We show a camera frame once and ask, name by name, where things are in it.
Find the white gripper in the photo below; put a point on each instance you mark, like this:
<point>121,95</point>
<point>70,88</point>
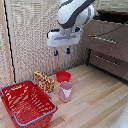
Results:
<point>63,38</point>

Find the cereal snack bar box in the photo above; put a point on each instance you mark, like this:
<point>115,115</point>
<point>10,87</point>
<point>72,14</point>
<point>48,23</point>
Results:
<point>44,82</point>

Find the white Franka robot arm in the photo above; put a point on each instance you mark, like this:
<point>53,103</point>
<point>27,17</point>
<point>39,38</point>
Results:
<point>74,13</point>

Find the brown wooden drawer cabinet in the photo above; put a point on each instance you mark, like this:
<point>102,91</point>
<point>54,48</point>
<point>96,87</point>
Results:
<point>108,43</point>

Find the red plastic bowl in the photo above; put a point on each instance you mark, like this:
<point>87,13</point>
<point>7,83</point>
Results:
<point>63,76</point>

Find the pink plastic cup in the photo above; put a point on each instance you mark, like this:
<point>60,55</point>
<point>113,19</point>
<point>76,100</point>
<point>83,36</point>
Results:
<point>65,91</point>

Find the red plastic shopping basket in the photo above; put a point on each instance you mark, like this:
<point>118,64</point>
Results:
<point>27,103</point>

